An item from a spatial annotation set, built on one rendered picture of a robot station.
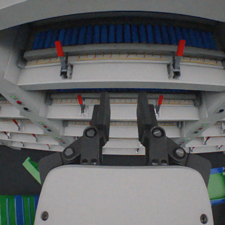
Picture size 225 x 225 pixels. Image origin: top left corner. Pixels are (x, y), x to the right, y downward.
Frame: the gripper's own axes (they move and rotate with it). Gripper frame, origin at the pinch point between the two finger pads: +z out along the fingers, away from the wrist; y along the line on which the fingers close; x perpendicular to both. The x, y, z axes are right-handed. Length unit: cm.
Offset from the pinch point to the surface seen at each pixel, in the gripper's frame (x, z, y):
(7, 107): -26, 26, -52
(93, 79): -9.0, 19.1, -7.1
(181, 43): -0.1, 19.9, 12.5
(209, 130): -48, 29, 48
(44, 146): -85, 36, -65
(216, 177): -96, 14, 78
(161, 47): -3.3, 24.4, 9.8
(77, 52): -4.1, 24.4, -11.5
